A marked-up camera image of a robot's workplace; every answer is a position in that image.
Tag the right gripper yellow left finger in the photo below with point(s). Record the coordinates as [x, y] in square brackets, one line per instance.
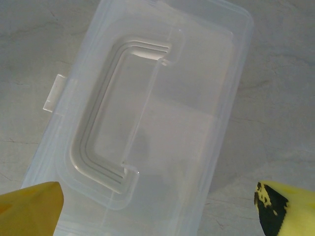
[27, 211]

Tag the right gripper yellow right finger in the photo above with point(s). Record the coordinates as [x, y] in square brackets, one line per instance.
[295, 211]

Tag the clear plastic tool box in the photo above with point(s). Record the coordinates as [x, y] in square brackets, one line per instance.
[172, 98]

